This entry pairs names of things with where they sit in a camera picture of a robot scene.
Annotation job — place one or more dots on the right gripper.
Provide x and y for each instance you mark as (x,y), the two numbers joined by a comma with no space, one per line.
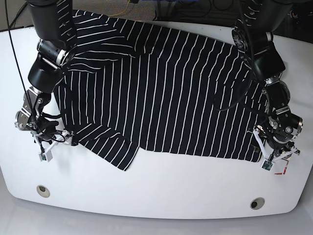
(49,141)

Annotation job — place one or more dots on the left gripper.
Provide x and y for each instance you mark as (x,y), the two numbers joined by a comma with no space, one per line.
(273,154)

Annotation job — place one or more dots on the black white striped t-shirt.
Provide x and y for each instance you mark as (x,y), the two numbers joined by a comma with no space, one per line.
(134,85)

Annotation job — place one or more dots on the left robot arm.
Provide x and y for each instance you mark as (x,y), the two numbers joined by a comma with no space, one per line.
(253,37)

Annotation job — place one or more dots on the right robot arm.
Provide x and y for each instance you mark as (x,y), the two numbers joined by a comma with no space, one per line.
(53,22)

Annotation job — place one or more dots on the red tape rectangle marking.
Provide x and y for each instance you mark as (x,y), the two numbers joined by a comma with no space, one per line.
(280,166)

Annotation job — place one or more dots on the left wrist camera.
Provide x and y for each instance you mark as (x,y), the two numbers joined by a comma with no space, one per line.
(267,165)

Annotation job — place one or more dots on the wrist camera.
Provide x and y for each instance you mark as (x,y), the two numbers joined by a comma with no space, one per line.
(45,156)
(267,165)

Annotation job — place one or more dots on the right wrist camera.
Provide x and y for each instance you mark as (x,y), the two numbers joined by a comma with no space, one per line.
(45,156)

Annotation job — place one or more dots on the right table cable grommet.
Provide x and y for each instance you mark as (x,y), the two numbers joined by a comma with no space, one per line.
(257,203)

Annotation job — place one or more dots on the table cable grommet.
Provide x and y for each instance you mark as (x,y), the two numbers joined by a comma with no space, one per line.
(43,191)
(257,203)

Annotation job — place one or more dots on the left table cable grommet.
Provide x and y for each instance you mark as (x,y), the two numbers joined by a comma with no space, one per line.
(43,191)

